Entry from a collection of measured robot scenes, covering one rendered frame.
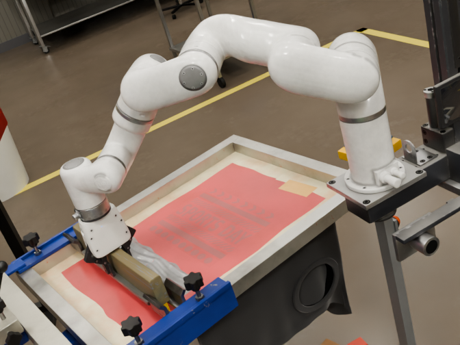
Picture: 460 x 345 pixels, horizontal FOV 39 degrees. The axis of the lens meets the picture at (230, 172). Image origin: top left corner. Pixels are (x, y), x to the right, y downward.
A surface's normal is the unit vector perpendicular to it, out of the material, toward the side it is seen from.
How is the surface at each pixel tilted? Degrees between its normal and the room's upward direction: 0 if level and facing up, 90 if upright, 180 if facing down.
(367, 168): 90
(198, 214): 0
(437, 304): 0
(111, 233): 90
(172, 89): 95
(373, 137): 90
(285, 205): 0
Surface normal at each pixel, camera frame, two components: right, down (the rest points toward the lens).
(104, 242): 0.59, 0.22
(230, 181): -0.27, -0.84
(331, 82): -0.14, 0.57
